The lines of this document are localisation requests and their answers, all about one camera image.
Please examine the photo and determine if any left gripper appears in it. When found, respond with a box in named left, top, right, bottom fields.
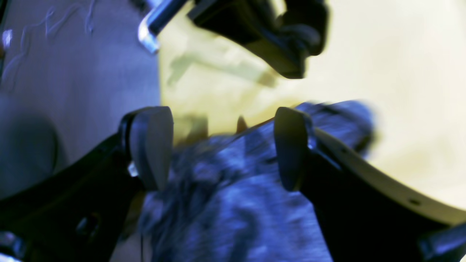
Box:
left=131, top=0, right=329, bottom=79

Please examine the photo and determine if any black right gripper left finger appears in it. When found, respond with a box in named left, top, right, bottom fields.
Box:
left=0, top=106, right=174, bottom=262

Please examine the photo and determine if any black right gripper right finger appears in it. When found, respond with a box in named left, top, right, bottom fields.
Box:
left=273, top=107, right=466, bottom=262

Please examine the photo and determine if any grey long-sleeve shirt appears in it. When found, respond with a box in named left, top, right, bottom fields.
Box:
left=138, top=100, right=377, bottom=262

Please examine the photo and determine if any yellow table cloth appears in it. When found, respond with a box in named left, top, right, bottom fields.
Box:
left=159, top=0, right=466, bottom=209

